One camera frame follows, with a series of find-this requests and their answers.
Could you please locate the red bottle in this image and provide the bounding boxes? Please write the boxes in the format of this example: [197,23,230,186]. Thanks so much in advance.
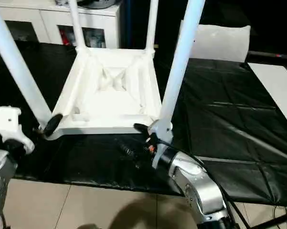
[59,27,70,45]

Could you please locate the black work mat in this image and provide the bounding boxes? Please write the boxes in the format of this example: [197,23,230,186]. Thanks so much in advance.
[0,39,287,208]

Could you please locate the grey bag black handle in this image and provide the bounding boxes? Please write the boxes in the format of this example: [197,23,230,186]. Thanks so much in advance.
[78,0,117,8]

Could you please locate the white flat board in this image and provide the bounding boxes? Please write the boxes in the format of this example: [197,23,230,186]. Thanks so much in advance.
[247,62,287,134]

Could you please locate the white glass-door cabinet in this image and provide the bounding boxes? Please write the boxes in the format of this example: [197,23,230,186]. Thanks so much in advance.
[0,0,122,49]

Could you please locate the black tall cabinet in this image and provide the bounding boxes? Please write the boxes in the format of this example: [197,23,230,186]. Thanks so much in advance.
[120,0,185,59]

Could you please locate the black tripod leg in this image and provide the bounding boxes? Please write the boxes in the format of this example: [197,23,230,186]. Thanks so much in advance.
[249,214,287,229]

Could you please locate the white printed jar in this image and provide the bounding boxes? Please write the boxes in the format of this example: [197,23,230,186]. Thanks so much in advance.
[85,29,104,48]

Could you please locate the black bar red light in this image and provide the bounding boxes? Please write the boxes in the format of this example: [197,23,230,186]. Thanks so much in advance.
[246,51,287,60]

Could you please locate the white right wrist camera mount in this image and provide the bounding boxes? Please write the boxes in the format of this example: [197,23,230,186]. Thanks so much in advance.
[149,117,174,169]

